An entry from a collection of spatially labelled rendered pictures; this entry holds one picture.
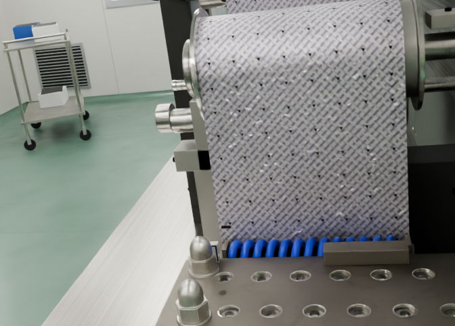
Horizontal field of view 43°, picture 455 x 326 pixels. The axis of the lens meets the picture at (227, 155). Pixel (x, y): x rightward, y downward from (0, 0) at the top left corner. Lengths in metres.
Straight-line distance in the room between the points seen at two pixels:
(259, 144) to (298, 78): 0.09
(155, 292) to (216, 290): 0.29
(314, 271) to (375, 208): 0.11
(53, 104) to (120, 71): 1.29
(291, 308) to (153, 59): 6.08
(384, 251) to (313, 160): 0.13
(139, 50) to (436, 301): 6.16
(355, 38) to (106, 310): 0.54
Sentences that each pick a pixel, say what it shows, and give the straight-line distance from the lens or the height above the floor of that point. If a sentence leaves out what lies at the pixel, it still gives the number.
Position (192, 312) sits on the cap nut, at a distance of 0.61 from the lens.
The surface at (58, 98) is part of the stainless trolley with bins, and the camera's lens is 5.71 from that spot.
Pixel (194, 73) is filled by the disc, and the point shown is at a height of 1.26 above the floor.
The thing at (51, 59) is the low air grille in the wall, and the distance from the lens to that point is 7.07.
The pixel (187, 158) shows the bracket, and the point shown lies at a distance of 0.81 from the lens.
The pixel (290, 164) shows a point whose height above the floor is 1.13.
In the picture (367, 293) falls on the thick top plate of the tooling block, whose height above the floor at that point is 1.03.
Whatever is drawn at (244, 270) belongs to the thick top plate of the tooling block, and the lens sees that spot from 0.70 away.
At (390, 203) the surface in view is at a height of 1.08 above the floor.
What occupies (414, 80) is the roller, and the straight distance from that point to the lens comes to 0.70.
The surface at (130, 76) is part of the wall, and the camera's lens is 6.75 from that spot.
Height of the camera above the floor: 1.38
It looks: 19 degrees down
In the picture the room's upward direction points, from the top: 7 degrees counter-clockwise
